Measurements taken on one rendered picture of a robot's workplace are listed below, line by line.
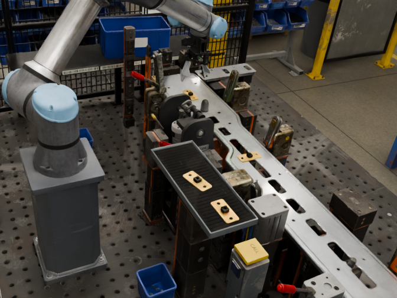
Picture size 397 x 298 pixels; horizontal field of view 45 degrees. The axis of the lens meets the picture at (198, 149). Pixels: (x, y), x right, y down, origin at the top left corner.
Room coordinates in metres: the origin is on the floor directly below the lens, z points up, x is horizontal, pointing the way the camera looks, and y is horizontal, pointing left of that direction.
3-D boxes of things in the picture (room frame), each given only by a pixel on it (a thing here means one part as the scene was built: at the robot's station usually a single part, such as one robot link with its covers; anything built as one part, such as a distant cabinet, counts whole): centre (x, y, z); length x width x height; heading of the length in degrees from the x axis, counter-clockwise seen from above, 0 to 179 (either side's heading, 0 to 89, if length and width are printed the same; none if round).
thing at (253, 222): (1.00, -0.01, 1.16); 0.37 x 0.14 x 0.02; 31
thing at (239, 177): (1.16, -0.13, 0.89); 0.13 x 0.11 x 0.38; 121
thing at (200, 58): (1.75, 0.04, 1.22); 0.09 x 0.08 x 0.12; 31
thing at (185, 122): (1.35, 0.04, 0.94); 0.18 x 0.13 x 0.49; 31
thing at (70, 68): (2.04, 0.45, 1.02); 0.90 x 0.22 x 0.03; 121
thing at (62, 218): (1.10, 0.40, 0.90); 0.21 x 0.21 x 0.40; 30
